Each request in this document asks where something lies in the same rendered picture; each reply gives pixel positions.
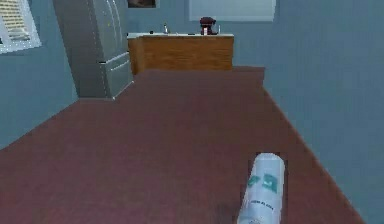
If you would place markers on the wooden kitchen counter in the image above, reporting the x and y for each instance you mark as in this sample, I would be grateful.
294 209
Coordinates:
183 51

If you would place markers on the dark red coffee machine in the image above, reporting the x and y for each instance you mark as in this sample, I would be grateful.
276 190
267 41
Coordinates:
208 25

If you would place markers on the white cylindrical bin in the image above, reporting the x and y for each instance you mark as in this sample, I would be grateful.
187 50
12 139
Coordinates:
263 190

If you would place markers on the grey fridge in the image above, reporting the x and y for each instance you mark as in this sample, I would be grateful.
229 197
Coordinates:
95 50

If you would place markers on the dark framed picture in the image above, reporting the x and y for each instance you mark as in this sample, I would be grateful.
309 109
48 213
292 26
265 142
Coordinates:
141 3

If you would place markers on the white window with blinds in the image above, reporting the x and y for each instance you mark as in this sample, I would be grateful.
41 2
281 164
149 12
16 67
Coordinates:
15 25

